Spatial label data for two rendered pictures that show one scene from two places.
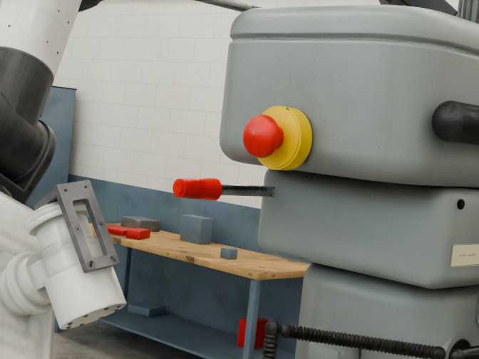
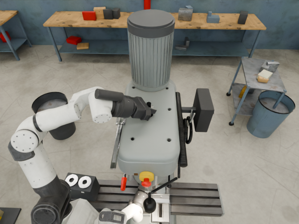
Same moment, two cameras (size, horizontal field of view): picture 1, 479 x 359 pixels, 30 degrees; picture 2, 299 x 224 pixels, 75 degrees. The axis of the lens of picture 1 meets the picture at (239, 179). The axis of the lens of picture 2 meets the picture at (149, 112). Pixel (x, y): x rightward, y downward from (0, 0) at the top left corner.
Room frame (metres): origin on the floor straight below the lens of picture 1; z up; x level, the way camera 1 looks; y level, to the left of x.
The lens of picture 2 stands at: (0.56, 0.19, 2.52)
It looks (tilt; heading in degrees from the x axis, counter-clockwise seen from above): 46 degrees down; 319
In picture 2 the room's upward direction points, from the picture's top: straight up
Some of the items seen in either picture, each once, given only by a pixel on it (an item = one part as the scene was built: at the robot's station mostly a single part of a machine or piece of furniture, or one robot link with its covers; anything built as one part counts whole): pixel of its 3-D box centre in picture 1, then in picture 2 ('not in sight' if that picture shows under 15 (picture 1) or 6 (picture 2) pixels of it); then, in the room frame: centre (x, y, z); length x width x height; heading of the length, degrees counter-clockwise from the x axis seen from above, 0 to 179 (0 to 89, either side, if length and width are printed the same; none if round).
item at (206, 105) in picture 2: not in sight; (202, 110); (1.00, -0.64, 1.62); 0.20 x 0.09 x 0.21; 137
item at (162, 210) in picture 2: not in sight; (160, 197); (0.93, -0.24, 1.01); 0.35 x 0.15 x 0.11; 136
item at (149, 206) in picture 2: not in sight; (149, 204); (0.84, -0.05, 1.44); 0.07 x 0.07 x 0.06
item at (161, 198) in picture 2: not in sight; (160, 198); (0.91, -0.22, 1.04); 0.12 x 0.06 x 0.04; 46
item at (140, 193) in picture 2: not in sight; (143, 191); (0.97, -0.11, 1.24); 0.13 x 0.12 x 0.10; 27
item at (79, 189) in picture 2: not in sight; (81, 186); (1.37, 0.18, 1.05); 0.22 x 0.12 x 0.20; 40
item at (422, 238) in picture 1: (428, 221); not in sight; (1.04, -0.22, 1.68); 0.34 x 0.24 x 0.10; 137
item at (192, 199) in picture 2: not in sight; (143, 197); (1.04, -0.16, 0.91); 1.24 x 0.23 x 0.08; 47
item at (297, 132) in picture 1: (281, 138); (146, 176); (0.84, -0.04, 1.76); 0.06 x 0.02 x 0.06; 47
